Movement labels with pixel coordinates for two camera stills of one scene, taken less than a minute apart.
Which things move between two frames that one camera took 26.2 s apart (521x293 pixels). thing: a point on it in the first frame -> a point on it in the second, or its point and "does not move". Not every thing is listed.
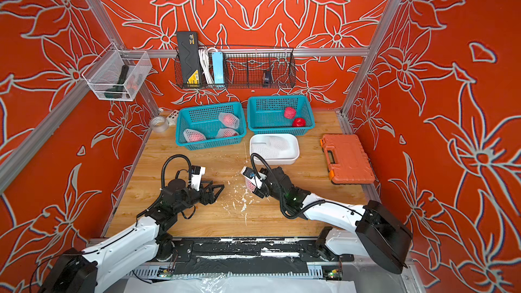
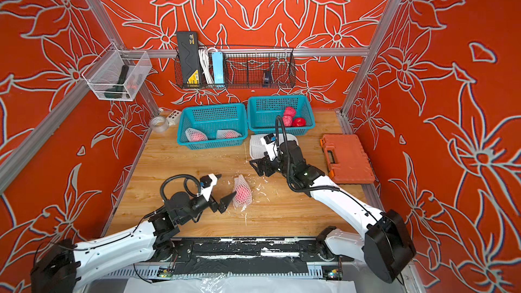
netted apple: x=229 y=120 -> x=243 y=197
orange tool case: x=346 y=159 does not move
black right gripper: x=258 y=192 -> x=261 y=164
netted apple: x=193 y=135 does not move
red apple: x=290 y=112 does not move
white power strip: x=172 y=117 does not move
